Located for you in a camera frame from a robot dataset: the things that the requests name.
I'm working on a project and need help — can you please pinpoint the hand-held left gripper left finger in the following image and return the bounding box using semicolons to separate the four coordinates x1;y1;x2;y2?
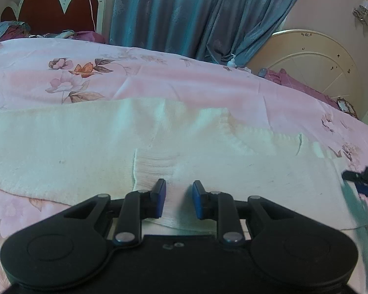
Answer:
62;178;167;247

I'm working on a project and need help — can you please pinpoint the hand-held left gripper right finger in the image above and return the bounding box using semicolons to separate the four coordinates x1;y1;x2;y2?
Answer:
192;180;297;246

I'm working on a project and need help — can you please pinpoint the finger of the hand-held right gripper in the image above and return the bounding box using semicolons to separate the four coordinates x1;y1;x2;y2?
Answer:
356;182;368;203
342;166;368;182

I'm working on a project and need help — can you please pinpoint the white knitted sweater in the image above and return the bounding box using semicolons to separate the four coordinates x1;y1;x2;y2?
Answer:
0;98;360;232

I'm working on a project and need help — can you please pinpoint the small printed box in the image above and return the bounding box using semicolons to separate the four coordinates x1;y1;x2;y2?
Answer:
337;97;356;118

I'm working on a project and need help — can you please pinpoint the magenta blanket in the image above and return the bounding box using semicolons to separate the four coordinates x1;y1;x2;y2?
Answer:
264;68;341;110

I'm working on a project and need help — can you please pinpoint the cream round headboard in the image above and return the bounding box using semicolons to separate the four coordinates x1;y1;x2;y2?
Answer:
245;29;363;119

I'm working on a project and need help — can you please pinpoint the pink floral bedsheet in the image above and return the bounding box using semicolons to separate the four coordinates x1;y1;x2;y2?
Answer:
0;37;368;294

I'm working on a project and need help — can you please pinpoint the blue curtain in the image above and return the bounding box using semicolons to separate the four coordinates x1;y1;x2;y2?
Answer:
110;0;312;68

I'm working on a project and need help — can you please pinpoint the patterned cloth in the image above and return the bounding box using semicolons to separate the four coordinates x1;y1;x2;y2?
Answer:
29;30;78;40

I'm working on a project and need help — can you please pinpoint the blue patterned pillow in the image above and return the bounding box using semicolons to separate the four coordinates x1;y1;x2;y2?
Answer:
0;21;31;45

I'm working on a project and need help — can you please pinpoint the glass wall lamp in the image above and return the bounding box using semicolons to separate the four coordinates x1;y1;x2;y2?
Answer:
352;0;368;27

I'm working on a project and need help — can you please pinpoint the white cable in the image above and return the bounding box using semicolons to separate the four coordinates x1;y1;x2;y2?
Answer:
88;0;98;33

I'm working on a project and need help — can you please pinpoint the red headboard with white frame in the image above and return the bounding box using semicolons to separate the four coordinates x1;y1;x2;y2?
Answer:
0;0;106;35

